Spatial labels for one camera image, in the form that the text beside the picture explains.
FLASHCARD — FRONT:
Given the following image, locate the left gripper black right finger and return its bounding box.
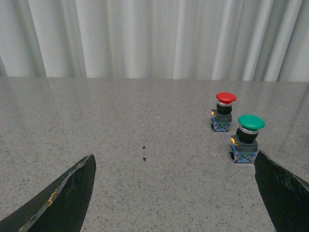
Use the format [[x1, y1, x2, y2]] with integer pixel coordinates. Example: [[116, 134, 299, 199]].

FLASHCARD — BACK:
[[254, 151, 309, 232]]

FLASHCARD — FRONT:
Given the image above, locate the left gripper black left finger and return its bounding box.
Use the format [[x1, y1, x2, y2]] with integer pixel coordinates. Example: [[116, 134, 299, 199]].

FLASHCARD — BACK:
[[0, 155, 96, 232]]

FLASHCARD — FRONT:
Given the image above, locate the green mushroom push button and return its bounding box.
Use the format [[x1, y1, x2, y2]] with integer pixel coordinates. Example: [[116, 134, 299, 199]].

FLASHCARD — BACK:
[[229, 115, 265, 163]]

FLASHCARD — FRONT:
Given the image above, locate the red mushroom push button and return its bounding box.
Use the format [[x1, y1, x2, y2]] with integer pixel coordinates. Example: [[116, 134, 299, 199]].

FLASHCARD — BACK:
[[211, 92, 237, 132]]

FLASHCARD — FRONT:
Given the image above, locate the white pleated curtain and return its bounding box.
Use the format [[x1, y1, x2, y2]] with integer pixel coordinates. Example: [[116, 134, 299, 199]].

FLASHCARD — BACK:
[[0, 0, 309, 82]]

